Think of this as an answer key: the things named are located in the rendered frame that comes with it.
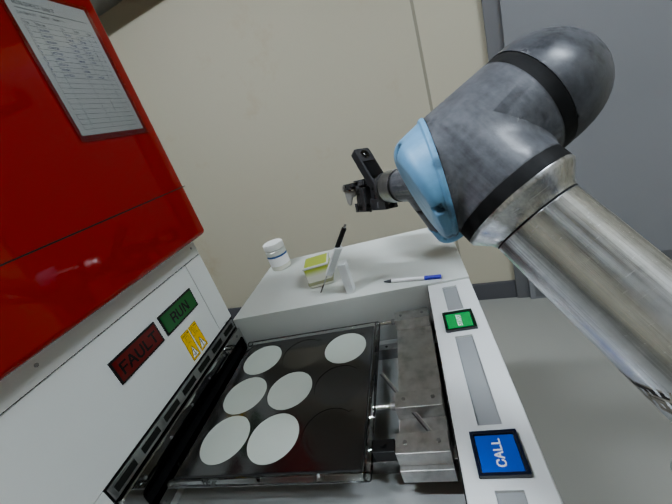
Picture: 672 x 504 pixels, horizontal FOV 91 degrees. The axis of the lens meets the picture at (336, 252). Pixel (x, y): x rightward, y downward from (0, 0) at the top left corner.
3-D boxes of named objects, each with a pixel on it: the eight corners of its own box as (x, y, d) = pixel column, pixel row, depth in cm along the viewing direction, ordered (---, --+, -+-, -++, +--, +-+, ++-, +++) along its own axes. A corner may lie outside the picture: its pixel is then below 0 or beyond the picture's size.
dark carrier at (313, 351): (176, 479, 58) (174, 476, 58) (250, 347, 89) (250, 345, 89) (362, 471, 49) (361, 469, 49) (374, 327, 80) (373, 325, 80)
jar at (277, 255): (269, 273, 114) (259, 249, 110) (276, 264, 120) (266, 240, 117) (288, 269, 112) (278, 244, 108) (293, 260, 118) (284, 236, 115)
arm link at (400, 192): (437, 210, 65) (413, 177, 61) (402, 212, 74) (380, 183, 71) (458, 183, 67) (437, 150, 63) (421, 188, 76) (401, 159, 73)
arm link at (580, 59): (609, -70, 28) (487, 148, 75) (501, 25, 29) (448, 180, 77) (726, 16, 25) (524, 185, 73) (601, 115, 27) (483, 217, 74)
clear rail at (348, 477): (167, 490, 57) (163, 485, 57) (172, 482, 59) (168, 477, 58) (373, 484, 48) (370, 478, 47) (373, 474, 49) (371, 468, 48)
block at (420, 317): (397, 330, 79) (394, 320, 78) (396, 321, 82) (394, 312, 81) (431, 325, 77) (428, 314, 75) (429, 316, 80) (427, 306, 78)
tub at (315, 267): (309, 290, 93) (301, 269, 90) (311, 278, 100) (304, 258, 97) (335, 283, 92) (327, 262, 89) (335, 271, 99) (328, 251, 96)
